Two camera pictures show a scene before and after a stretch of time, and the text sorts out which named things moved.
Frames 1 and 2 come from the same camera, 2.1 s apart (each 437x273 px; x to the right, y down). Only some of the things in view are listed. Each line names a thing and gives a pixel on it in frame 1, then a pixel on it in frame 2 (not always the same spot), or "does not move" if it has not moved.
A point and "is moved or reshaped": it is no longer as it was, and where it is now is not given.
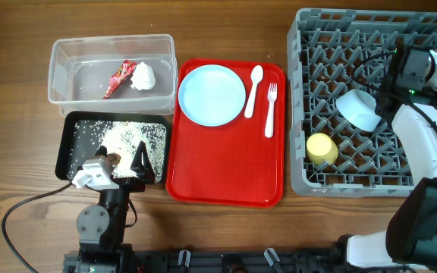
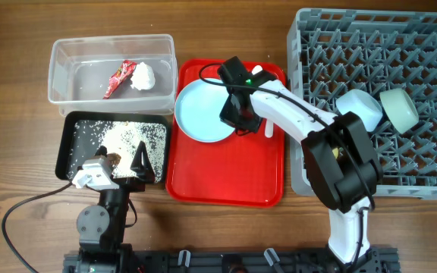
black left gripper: [144, 171] does not move
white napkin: [143, 77] does not move
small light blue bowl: [358, 108] does not move
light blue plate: [212, 95] is moved or reshaped
